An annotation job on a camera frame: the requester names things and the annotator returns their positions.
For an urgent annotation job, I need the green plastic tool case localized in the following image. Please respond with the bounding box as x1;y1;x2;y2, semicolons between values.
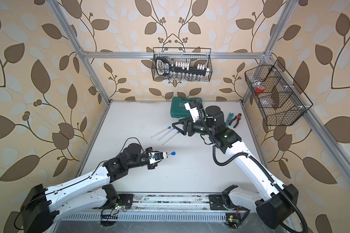
170;97;202;118

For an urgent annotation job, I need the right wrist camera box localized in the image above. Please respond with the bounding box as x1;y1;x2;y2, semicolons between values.
184;100;203;123

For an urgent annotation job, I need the black wire basket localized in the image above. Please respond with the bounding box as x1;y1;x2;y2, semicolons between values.
245;60;313;126
151;47;213;82

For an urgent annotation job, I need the teal utility knife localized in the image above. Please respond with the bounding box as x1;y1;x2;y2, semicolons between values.
225;113;234;127

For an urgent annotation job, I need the socket set on holder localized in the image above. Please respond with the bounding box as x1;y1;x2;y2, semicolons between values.
151;57;213;77

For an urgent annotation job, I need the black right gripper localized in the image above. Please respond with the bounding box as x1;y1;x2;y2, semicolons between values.
173;115;215;137

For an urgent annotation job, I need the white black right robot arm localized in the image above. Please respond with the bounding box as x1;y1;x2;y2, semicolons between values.
172;100;308;233

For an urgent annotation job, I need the black wire basket back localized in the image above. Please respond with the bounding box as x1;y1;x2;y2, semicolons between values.
151;47;213;82

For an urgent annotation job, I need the aluminium frame post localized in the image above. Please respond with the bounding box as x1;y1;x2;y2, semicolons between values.
233;1;297;102

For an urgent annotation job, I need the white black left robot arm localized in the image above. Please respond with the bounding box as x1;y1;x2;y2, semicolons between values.
14;143;168;233

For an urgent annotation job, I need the black wire basket right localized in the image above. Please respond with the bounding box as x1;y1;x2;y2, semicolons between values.
245;60;313;126

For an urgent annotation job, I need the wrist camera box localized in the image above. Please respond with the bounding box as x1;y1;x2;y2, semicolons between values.
149;151;166;164
184;100;203;123

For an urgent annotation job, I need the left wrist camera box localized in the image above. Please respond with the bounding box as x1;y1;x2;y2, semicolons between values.
149;151;166;164

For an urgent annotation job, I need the black corrugated cable hose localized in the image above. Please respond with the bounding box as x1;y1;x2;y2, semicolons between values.
193;100;308;233

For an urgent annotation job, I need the red item in basket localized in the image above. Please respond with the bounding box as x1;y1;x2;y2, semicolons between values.
252;82;265;94

